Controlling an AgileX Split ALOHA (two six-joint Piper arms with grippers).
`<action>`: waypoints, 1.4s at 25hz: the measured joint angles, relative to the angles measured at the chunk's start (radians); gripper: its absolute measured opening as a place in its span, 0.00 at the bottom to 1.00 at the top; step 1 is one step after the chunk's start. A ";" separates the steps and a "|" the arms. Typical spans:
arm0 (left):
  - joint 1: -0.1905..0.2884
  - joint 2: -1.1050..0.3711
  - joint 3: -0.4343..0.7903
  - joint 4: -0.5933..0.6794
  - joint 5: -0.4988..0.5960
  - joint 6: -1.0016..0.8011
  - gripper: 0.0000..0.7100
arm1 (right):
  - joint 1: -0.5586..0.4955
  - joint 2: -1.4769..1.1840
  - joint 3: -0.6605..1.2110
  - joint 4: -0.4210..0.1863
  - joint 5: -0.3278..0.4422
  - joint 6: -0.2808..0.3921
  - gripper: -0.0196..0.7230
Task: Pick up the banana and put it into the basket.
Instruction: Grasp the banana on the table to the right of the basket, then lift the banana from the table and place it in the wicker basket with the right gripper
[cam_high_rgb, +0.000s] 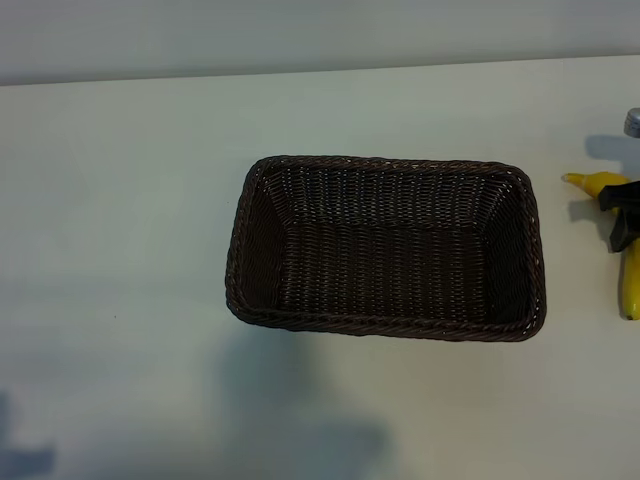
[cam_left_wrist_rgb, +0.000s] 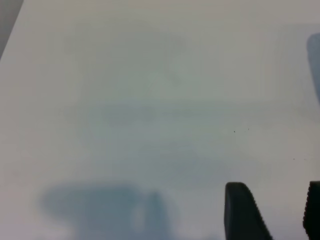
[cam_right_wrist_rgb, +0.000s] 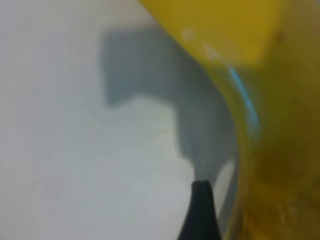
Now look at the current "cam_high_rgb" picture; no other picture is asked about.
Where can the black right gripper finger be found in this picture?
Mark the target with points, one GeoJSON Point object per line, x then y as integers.
{"type": "Point", "coordinates": [626, 230]}
{"type": "Point", "coordinates": [622, 196]}

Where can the yellow banana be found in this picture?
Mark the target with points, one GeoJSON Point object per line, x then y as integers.
{"type": "Point", "coordinates": [592, 182]}

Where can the dark brown woven basket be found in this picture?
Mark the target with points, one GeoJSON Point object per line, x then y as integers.
{"type": "Point", "coordinates": [380, 260]}

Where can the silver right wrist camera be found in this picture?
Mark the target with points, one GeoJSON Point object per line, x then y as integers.
{"type": "Point", "coordinates": [633, 121]}

